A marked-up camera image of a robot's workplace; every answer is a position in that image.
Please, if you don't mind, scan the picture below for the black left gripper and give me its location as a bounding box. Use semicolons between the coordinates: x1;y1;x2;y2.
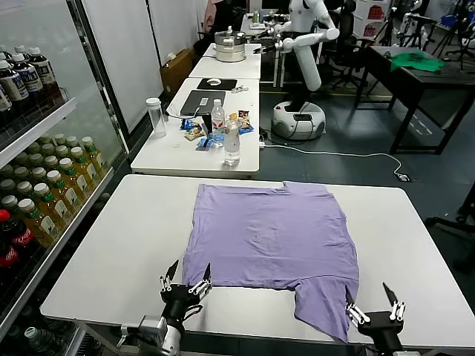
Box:
160;260;213;327

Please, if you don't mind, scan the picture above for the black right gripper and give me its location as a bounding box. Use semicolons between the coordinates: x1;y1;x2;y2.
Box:
344;282;407;346

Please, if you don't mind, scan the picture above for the purple T-shirt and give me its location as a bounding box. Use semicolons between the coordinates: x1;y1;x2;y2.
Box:
181;180;360;344

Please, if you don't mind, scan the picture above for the large white desk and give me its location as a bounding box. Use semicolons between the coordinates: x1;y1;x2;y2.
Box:
130;76;261;175

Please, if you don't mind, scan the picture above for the clear plastic water bottle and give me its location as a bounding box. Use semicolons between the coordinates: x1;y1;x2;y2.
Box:
223;119;241;167

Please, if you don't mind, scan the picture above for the clear cylinder white lid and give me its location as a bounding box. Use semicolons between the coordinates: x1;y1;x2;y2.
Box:
145;97;167;139

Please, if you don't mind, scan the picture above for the clear bottle white cap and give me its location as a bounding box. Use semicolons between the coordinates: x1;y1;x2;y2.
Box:
24;326;56;356

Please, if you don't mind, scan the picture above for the black laptop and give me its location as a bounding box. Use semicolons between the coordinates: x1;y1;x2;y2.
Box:
180;89;226;116

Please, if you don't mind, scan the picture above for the cola bottle red cap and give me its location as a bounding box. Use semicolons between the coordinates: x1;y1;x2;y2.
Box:
0;239;19;268
0;209;36;260

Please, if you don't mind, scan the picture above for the black mouse pad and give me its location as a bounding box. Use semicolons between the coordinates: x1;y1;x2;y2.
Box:
196;77;238;90

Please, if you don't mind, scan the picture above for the glass door beverage cabinet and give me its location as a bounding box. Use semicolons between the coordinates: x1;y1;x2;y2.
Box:
0;0;131;356

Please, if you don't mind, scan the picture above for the brown cardboard box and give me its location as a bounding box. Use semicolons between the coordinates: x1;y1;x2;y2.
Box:
160;47;196;93

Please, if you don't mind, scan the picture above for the small white desk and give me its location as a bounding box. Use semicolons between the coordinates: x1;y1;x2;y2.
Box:
188;42;263;80

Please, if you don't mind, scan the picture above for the white partition panel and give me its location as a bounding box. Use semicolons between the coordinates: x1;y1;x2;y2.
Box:
81;0;164;134

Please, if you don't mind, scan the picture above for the metal steamer pot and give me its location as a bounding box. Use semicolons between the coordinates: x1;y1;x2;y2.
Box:
214;25;246;63

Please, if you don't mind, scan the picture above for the black table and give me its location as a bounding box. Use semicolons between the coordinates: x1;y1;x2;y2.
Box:
365;44;475;155

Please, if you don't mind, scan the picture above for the white humanoid robot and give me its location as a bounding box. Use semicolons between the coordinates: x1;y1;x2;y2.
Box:
254;0;341;141

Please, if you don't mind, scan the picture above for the green cloth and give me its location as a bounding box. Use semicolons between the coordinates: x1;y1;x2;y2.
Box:
391;50;446;73

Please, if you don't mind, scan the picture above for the cluttered white desk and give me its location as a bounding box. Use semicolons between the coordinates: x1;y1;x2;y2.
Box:
240;10;294;36

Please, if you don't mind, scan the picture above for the black office chair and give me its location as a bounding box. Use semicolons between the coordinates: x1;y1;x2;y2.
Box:
326;0;368;90

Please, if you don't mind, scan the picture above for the blue plastic bin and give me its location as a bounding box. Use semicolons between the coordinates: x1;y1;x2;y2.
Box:
437;13;472;29

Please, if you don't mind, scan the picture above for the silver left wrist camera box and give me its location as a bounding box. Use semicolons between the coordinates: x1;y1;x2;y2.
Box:
137;314;168;340

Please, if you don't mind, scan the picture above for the white floor cable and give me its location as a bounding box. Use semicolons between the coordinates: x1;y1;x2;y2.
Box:
265;142;411;182

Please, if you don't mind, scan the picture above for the black camera tripod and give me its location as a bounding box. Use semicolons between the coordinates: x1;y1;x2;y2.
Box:
437;0;475;70

